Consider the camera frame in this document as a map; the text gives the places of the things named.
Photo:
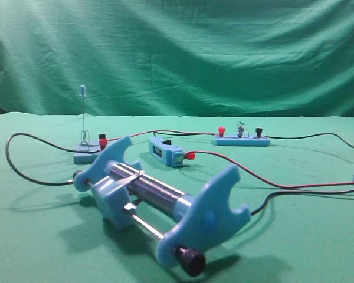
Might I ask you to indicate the blue bulb holder base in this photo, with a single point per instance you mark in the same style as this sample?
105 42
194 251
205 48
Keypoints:
247 140

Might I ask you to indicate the small glass light bulb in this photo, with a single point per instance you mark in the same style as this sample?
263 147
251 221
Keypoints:
240 129

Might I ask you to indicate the blue battery holder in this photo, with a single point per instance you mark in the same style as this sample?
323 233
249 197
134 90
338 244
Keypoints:
168 154

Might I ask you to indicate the blue sliding rheostat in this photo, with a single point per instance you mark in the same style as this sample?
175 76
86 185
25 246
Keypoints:
202 222

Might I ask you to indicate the green backdrop cloth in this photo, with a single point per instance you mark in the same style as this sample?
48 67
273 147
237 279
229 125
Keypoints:
178 58

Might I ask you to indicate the green table cloth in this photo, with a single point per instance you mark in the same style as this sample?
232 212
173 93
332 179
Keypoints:
55 234

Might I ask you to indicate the red wire switch to bulb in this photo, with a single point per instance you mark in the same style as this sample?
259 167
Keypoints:
173 133

